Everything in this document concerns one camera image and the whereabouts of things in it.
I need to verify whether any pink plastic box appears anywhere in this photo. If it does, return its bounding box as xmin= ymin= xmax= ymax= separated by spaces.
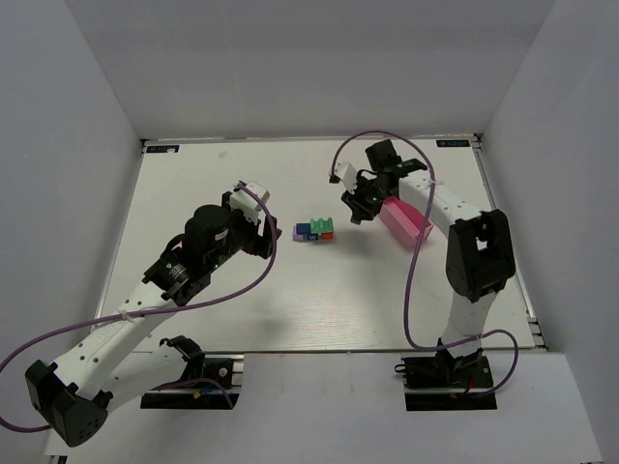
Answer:
xmin=378 ymin=197 xmax=433 ymax=251

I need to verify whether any green hospital wood block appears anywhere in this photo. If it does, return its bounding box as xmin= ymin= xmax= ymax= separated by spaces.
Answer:
xmin=309 ymin=217 xmax=334 ymax=235

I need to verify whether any large lilac wood block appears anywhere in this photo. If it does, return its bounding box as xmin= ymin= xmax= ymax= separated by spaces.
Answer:
xmin=292 ymin=225 xmax=308 ymax=242

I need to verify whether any dark blue wood block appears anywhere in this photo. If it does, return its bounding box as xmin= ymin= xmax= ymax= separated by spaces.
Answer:
xmin=294 ymin=222 xmax=311 ymax=236

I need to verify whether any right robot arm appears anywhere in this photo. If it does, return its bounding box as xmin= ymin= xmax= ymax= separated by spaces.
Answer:
xmin=330 ymin=134 xmax=516 ymax=388

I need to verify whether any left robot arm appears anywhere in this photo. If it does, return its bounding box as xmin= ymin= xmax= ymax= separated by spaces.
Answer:
xmin=25 ymin=182 xmax=280 ymax=448

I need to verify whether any right blue table label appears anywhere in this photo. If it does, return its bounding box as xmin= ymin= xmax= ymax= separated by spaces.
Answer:
xmin=436 ymin=139 xmax=470 ymax=148

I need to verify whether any blue table label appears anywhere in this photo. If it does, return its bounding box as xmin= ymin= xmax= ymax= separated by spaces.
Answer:
xmin=436 ymin=139 xmax=470 ymax=148
xmin=146 ymin=145 xmax=180 ymax=154

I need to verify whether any left blue table label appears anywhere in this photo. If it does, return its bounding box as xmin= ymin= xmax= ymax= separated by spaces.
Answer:
xmin=146 ymin=145 xmax=180 ymax=154

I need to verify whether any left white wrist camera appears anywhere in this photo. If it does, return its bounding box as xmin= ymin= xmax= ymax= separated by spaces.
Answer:
xmin=228 ymin=181 xmax=270 ymax=224

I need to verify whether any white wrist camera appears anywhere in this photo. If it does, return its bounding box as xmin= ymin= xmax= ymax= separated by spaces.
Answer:
xmin=228 ymin=181 xmax=270 ymax=224
xmin=329 ymin=162 xmax=358 ymax=193

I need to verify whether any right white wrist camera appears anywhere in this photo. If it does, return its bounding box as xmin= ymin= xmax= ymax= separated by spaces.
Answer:
xmin=329 ymin=162 xmax=358 ymax=193

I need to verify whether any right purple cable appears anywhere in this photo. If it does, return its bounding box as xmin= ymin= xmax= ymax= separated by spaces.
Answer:
xmin=329 ymin=130 xmax=521 ymax=398

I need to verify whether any purple cable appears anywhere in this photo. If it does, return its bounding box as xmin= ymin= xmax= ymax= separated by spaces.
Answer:
xmin=0 ymin=182 xmax=281 ymax=431
xmin=329 ymin=130 xmax=521 ymax=398

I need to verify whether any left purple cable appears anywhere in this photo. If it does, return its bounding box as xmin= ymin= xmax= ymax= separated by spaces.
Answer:
xmin=0 ymin=182 xmax=281 ymax=431

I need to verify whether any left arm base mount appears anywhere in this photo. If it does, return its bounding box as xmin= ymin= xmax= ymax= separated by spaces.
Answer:
xmin=140 ymin=335 xmax=244 ymax=411

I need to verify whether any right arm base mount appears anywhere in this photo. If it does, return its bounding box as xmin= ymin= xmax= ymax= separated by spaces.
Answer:
xmin=394 ymin=356 xmax=497 ymax=412

